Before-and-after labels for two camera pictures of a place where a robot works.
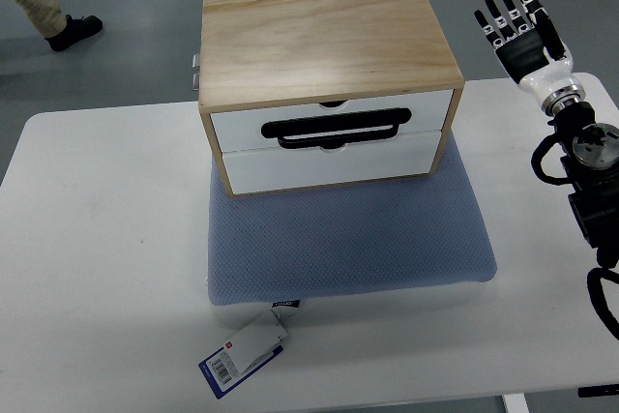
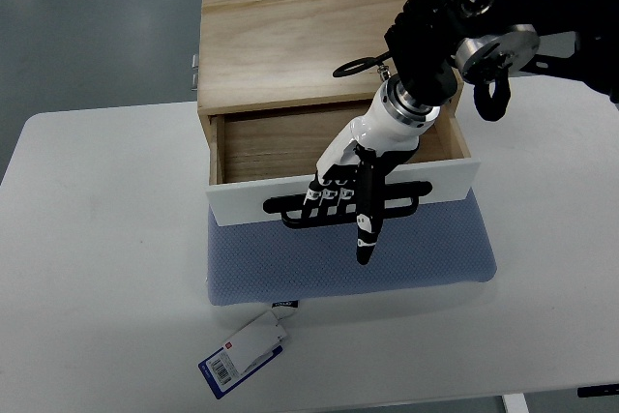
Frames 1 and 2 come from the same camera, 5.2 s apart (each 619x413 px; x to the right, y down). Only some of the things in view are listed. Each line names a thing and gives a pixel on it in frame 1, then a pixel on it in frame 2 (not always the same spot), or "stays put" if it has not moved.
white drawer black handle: [316, 125] to [424, 184]
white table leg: [515, 402] stays put
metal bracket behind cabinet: [195, 66] stays put
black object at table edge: [597, 391] stays put
